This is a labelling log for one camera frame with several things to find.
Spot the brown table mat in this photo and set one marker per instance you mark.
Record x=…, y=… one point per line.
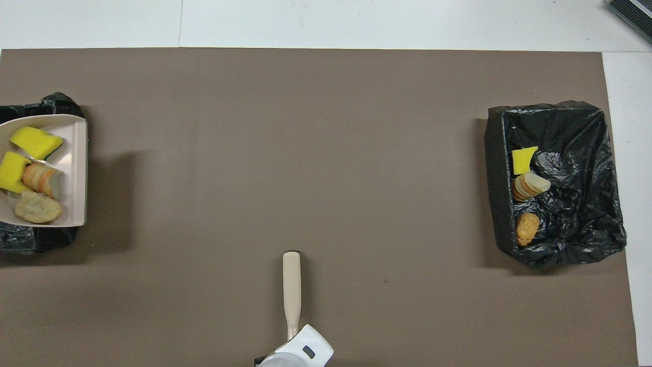
x=326, y=81

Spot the beige hand brush black bristles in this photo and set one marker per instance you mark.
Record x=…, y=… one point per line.
x=292, y=285

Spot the dark ribbed panel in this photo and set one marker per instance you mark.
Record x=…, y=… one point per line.
x=634, y=14

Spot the golden croissant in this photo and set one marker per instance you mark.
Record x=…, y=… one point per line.
x=43, y=181

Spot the yellow sponge with green side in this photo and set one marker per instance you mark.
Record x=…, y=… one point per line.
x=523, y=159

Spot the brown oval bread roll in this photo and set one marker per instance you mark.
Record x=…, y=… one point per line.
x=527, y=229

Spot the orange striped bread roll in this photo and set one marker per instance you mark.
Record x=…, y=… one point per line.
x=530, y=186

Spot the pale yellow pastry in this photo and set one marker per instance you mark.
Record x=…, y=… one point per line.
x=38, y=207

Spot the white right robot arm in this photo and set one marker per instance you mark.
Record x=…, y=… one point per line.
x=305, y=351

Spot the beige plastic dustpan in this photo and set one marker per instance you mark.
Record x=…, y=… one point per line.
x=74, y=173

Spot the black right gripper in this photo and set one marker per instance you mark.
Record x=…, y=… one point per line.
x=261, y=362

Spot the bin with black trash bag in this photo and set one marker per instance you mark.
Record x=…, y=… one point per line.
x=51, y=238
x=580, y=204

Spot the notched yellow sponge piece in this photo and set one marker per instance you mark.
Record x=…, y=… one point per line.
x=12, y=172

